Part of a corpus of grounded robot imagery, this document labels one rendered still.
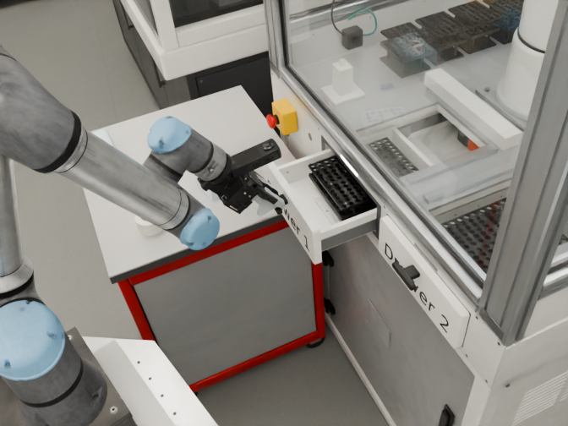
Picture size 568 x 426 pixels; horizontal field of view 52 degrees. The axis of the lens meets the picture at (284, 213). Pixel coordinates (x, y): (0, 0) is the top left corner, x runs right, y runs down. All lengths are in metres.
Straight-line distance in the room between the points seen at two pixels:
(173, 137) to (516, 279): 0.63
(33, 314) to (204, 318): 0.79
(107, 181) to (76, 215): 1.97
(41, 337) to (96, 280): 1.55
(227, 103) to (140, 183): 1.04
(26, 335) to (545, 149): 0.80
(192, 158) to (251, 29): 0.97
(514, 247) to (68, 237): 2.16
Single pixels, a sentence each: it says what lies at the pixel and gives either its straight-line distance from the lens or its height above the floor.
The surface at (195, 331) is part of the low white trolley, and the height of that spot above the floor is 0.40.
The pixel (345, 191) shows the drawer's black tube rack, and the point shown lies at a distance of 1.37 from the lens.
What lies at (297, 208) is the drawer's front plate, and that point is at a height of 0.93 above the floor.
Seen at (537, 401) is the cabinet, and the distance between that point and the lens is 1.49.
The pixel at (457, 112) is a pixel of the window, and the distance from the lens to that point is 0.96.
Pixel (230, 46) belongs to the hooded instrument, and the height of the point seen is 0.86.
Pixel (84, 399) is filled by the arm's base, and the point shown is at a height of 0.91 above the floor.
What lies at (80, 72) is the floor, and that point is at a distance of 3.90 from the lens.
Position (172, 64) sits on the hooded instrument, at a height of 0.86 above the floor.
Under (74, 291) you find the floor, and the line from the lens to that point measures 2.54.
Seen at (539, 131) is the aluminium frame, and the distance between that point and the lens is 0.80.
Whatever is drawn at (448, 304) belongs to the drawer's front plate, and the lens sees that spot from 1.15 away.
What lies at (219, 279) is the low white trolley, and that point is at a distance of 1.63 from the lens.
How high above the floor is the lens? 1.84
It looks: 45 degrees down
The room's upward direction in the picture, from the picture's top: 6 degrees counter-clockwise
